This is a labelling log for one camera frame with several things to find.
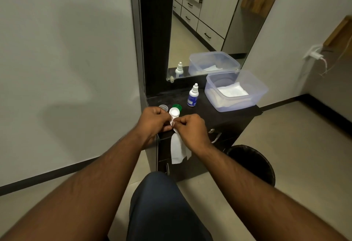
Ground person's left hand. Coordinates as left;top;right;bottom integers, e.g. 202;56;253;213
136;107;175;150

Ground person's right hand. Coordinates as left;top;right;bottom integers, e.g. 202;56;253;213
173;113;214;155

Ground white tissue sheet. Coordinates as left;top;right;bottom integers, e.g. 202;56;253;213
170;117;192;165

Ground white contact lens case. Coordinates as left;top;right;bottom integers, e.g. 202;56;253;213
168;107;181;127

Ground small solution dropper bottle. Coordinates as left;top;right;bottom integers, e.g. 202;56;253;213
187;83;199;107

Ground person's left forearm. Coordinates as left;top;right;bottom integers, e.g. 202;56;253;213
0;136;150;241

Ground person's right forearm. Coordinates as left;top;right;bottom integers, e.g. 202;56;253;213
198;142;347;241

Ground black dresser cabinet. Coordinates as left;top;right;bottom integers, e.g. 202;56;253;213
128;0;263;182

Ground clear plastic container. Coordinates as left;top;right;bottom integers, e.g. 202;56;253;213
204;69;269;113

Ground stack of white tissues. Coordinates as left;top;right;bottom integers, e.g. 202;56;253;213
216;81;249;98

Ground trash bin with black liner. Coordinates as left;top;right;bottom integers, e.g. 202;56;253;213
226;144;276;188

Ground dark blue trousers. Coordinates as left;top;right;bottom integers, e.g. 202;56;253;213
126;171;214;241

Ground dresser mirror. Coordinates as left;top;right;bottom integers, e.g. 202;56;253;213
166;0;288;80

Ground white wall charger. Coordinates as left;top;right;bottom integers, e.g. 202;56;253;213
303;44;325;60

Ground white charger cable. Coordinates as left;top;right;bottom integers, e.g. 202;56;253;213
319;47;352;77

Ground wooden wall shelf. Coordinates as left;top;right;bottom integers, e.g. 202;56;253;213
322;15;352;60

